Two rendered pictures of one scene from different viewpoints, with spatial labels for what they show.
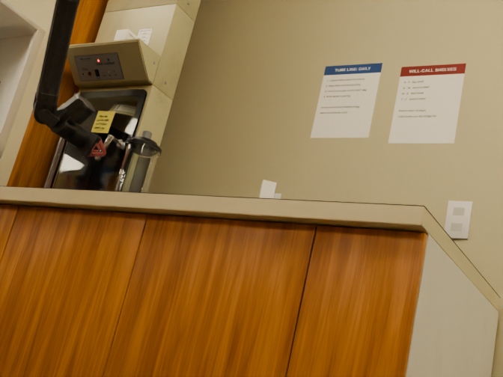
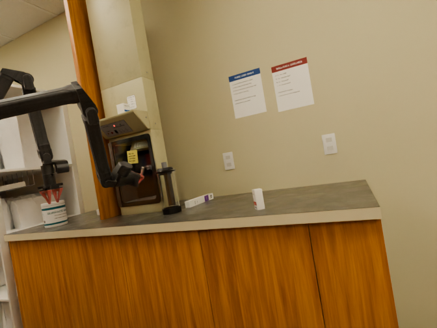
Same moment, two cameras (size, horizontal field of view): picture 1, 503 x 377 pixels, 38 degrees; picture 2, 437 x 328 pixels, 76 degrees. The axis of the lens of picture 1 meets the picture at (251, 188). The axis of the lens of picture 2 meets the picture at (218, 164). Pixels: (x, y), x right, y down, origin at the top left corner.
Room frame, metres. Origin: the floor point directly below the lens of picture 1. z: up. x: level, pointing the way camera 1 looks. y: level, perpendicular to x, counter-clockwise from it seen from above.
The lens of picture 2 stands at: (0.50, 0.28, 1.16)
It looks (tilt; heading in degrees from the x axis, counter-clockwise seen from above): 0 degrees down; 351
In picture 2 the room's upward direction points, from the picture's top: 10 degrees counter-clockwise
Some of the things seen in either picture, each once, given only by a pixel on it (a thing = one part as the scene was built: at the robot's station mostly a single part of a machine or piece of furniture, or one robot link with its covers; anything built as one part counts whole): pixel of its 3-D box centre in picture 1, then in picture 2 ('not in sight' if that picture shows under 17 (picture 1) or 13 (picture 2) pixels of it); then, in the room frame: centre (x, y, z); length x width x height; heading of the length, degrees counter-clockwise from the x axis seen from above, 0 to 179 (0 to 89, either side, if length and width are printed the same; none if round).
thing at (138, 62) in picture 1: (108, 63); (119, 125); (2.16, 0.54, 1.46); 0.32 x 0.12 x 0.10; 57
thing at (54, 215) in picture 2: not in sight; (54, 213); (2.41, 1.06, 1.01); 0.13 x 0.13 x 0.15
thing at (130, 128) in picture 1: (93, 146); (134, 171); (2.20, 0.52, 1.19); 0.30 x 0.01 x 0.40; 56
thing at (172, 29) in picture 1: (131, 126); (145, 148); (2.31, 0.44, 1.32); 0.32 x 0.25 x 0.77; 57
